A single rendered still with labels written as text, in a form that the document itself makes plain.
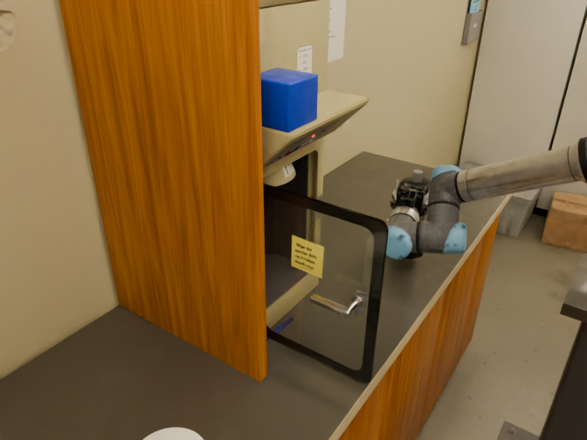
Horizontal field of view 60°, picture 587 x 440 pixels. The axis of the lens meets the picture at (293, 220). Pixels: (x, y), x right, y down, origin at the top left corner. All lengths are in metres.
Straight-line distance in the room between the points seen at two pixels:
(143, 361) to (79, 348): 0.17
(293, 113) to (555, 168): 0.55
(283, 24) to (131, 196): 0.51
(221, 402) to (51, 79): 0.79
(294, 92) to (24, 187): 0.64
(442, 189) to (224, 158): 0.56
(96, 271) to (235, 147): 0.66
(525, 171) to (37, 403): 1.16
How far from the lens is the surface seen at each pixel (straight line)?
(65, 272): 1.39
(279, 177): 1.20
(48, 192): 1.29
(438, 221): 1.23
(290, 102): 0.94
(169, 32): 0.97
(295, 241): 1.03
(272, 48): 1.06
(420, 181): 1.52
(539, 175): 1.18
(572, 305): 1.63
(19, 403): 1.31
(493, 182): 1.21
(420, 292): 1.52
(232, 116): 0.91
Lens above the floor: 1.82
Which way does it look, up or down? 29 degrees down
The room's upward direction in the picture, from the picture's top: straight up
